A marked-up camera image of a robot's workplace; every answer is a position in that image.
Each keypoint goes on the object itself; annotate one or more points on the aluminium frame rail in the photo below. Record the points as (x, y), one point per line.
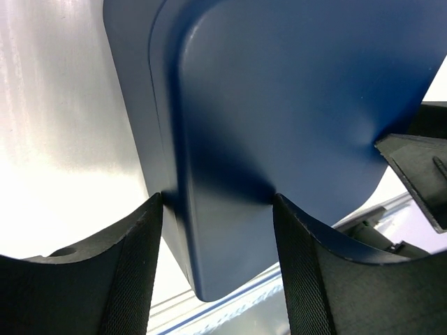
(257, 307)

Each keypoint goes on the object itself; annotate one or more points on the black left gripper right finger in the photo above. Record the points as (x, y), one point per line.
(334, 284)

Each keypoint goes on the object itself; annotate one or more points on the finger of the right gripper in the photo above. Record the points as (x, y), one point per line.
(418, 158)

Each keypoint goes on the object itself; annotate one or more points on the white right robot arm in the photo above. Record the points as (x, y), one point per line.
(380, 234)

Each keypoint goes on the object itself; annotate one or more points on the blue box lid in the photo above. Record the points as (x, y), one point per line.
(255, 98)

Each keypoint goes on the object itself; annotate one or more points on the blue chocolate box with tray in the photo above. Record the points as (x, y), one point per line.
(128, 25)

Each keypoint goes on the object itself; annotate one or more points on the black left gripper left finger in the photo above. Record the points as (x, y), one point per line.
(100, 285)

